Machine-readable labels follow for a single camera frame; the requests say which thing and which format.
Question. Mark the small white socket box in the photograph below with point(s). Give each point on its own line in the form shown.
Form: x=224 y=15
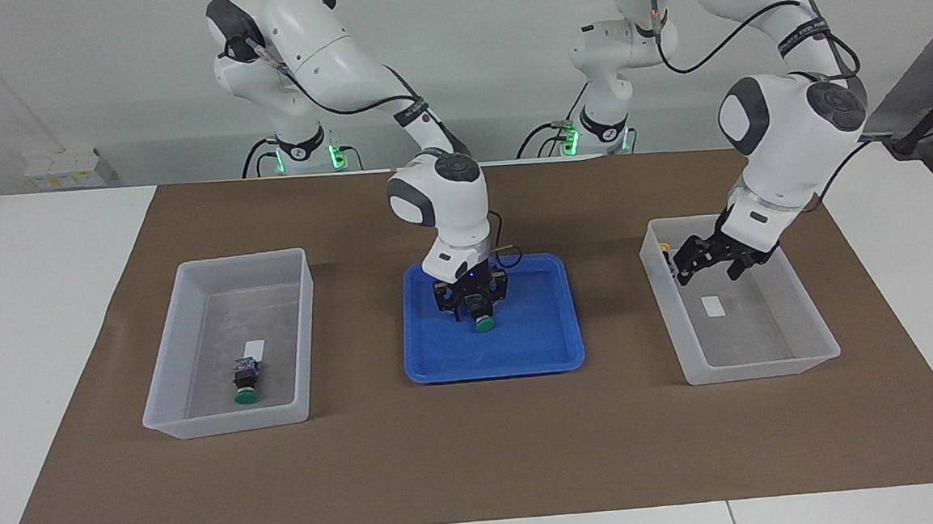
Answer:
x=38 y=176

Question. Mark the blue plastic tray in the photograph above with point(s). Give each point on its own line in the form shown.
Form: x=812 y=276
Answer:
x=456 y=352

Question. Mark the white paper label sticker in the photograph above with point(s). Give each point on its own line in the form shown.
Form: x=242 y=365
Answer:
x=714 y=305
x=254 y=345

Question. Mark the translucent white plastic box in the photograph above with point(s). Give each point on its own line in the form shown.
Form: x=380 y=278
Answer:
x=764 y=365
x=201 y=424

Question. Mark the large white socket box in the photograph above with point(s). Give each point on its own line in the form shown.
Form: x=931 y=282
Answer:
x=76 y=168

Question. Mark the brown paper table mat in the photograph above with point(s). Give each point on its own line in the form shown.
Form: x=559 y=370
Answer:
x=478 y=456

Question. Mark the green push button switch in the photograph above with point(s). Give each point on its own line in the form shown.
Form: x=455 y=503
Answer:
x=484 y=322
x=245 y=377

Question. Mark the black pole stand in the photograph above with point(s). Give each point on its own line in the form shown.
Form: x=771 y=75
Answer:
x=924 y=125

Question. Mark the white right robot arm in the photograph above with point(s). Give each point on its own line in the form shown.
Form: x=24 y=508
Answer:
x=439 y=207

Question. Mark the yellow push button switch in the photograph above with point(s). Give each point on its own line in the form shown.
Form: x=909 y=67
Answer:
x=665 y=245

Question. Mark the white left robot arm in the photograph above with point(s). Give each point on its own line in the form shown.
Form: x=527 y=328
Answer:
x=791 y=137

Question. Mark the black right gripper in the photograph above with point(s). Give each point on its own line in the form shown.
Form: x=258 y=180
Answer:
x=468 y=282

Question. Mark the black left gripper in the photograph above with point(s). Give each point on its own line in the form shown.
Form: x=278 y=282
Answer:
x=737 y=245

